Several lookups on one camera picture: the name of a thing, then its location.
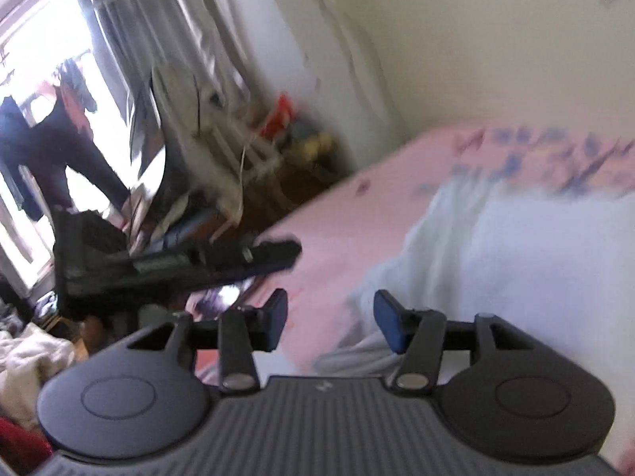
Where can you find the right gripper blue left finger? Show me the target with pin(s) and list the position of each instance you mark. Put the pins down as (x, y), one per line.
(243, 330)

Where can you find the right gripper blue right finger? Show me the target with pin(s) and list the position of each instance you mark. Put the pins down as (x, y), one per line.
(416, 336)

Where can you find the white small garment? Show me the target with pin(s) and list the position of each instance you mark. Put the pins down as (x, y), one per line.
(556, 265)

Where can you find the smartphone on bed edge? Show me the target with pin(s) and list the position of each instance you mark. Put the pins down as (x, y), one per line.
(209, 304)

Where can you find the pink floral bed sheet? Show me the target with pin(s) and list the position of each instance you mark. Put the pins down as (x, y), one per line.
(363, 222)

